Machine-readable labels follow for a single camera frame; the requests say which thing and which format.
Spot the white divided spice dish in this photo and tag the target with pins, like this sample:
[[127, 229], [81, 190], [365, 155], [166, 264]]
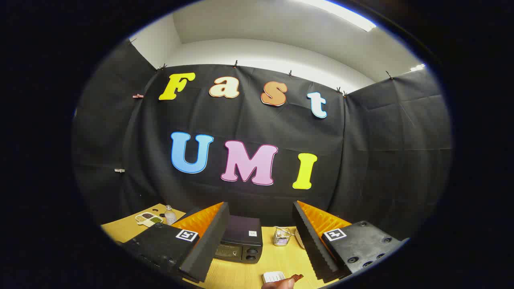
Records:
[[148, 219]]

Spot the clear plastic bottle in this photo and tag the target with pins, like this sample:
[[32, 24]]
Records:
[[170, 216]]

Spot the white rectangular tray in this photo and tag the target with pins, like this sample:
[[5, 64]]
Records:
[[274, 276]]

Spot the black toaster oven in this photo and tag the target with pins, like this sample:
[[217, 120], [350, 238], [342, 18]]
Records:
[[241, 230]]

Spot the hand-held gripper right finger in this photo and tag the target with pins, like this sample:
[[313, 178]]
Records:
[[311, 241]]

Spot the red-brown meat slice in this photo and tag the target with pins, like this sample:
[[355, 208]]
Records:
[[297, 277]]

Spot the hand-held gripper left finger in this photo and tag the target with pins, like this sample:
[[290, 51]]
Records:
[[209, 241]]

